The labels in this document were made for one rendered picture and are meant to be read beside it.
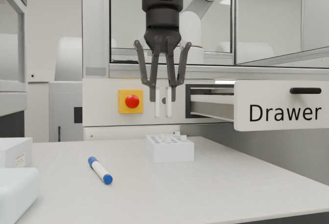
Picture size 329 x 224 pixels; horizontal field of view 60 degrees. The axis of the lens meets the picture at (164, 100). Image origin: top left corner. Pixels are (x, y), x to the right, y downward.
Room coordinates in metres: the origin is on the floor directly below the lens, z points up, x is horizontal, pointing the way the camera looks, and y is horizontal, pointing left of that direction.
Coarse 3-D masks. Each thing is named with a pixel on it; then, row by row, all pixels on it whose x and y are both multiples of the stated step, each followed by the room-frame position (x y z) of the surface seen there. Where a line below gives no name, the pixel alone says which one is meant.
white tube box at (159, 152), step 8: (152, 136) 0.68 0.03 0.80; (152, 144) 0.58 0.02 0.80; (160, 144) 0.57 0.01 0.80; (168, 144) 0.57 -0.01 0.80; (176, 144) 0.57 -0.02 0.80; (184, 144) 0.58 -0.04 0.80; (192, 144) 0.58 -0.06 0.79; (152, 152) 0.58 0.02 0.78; (160, 152) 0.57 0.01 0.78; (168, 152) 0.57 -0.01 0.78; (176, 152) 0.57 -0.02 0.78; (184, 152) 0.58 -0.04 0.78; (192, 152) 0.58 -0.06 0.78; (152, 160) 0.58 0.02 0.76; (160, 160) 0.57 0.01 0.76; (168, 160) 0.57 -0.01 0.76; (176, 160) 0.57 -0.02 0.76; (184, 160) 0.58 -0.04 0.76; (192, 160) 0.58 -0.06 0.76
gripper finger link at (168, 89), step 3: (168, 87) 0.63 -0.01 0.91; (165, 90) 0.66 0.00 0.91; (168, 90) 0.63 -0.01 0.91; (165, 93) 0.66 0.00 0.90; (168, 93) 0.63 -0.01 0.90; (165, 96) 0.66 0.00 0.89; (168, 96) 0.63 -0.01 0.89; (165, 99) 0.66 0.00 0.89; (168, 99) 0.63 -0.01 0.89; (165, 102) 0.66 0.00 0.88; (168, 102) 0.63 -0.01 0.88; (165, 105) 0.66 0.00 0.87; (168, 105) 0.63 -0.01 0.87; (165, 108) 0.66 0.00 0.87; (168, 108) 0.63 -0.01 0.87; (165, 111) 0.66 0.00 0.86; (168, 111) 0.63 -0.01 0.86; (165, 114) 0.66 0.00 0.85; (168, 114) 0.63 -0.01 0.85; (168, 117) 0.63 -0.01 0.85
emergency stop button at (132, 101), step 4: (128, 96) 0.82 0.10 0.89; (132, 96) 0.81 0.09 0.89; (136, 96) 0.82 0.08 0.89; (128, 100) 0.81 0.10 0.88; (132, 100) 0.81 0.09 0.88; (136, 100) 0.82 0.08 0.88; (128, 104) 0.81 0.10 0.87; (132, 104) 0.81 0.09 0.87; (136, 104) 0.82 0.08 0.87; (132, 108) 0.82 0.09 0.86
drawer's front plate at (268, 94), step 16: (240, 80) 0.61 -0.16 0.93; (256, 80) 0.62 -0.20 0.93; (272, 80) 0.63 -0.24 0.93; (240, 96) 0.61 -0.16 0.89; (256, 96) 0.62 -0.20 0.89; (272, 96) 0.63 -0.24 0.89; (288, 96) 0.64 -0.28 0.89; (304, 96) 0.65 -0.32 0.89; (320, 96) 0.66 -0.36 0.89; (240, 112) 0.61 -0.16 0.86; (256, 112) 0.62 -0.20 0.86; (272, 112) 0.63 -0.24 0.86; (320, 112) 0.66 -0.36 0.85; (240, 128) 0.61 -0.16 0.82; (256, 128) 0.62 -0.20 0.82; (272, 128) 0.63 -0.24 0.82; (288, 128) 0.64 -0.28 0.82; (304, 128) 0.65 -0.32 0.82
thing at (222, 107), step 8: (192, 96) 0.92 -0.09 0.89; (200, 96) 0.86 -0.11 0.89; (208, 96) 0.80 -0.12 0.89; (216, 96) 0.75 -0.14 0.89; (224, 96) 0.71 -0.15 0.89; (232, 96) 0.67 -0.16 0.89; (192, 104) 0.92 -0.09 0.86; (200, 104) 0.85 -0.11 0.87; (208, 104) 0.80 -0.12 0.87; (216, 104) 0.74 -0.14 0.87; (224, 104) 0.70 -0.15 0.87; (232, 104) 0.67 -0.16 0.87; (192, 112) 0.92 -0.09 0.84; (200, 112) 0.85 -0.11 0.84; (208, 112) 0.80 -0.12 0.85; (216, 112) 0.74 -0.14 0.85; (224, 112) 0.70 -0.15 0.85; (232, 112) 0.66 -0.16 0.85; (232, 120) 0.67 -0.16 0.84
